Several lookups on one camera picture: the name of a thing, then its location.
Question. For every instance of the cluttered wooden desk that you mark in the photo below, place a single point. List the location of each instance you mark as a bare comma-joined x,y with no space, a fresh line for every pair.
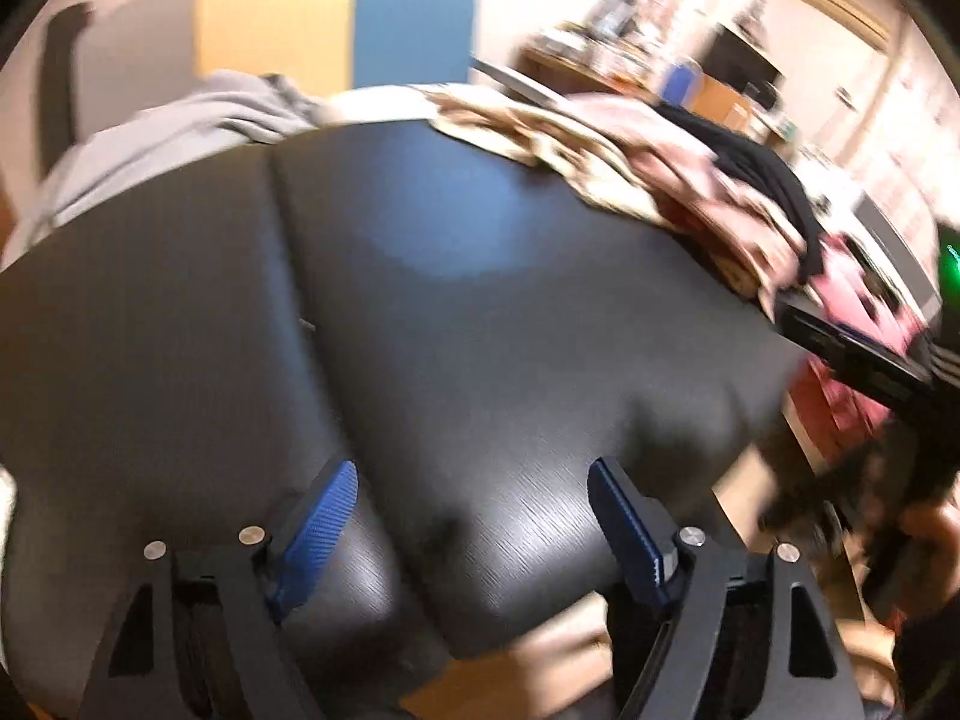
577,64

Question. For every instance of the red pink cloth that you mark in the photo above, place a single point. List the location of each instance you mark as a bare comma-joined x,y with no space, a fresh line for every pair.
832,405

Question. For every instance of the wall air conditioner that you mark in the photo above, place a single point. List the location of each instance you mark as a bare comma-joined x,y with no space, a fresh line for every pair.
844,7

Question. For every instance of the beige patterned cloth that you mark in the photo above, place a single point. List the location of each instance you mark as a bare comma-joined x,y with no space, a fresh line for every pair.
525,139

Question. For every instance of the blue chair back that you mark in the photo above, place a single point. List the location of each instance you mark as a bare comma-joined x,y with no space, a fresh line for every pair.
681,81

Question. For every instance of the grey hoodie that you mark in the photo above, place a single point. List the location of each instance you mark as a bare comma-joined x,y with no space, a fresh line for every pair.
165,135

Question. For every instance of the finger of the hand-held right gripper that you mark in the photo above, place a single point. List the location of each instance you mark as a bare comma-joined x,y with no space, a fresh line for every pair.
855,367
847,330

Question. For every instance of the black sweater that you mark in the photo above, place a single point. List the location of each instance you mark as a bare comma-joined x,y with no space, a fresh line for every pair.
757,165

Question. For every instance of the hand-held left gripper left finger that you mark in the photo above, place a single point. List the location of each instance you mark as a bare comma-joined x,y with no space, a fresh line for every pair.
315,532

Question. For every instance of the black monitor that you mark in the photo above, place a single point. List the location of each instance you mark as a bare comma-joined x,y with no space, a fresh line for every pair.
739,60

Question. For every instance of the grey yellow blue headboard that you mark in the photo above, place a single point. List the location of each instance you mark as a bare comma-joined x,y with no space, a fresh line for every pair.
300,22

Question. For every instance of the person's right forearm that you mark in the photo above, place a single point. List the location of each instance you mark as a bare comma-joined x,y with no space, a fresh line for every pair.
930,660

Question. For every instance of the white printed cloth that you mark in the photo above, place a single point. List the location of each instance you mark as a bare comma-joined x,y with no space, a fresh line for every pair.
375,106

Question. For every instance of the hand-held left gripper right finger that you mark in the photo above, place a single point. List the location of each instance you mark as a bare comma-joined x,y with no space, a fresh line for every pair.
630,540

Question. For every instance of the grey white box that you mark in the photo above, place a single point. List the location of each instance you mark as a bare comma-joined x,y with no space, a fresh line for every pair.
892,240

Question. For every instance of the pink garment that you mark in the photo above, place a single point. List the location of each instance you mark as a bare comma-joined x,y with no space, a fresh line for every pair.
675,157

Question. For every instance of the grey bed rail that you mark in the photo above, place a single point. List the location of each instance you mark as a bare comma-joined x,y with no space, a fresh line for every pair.
517,81

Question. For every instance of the white patterned curtain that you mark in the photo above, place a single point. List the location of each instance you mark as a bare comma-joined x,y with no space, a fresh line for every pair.
919,135

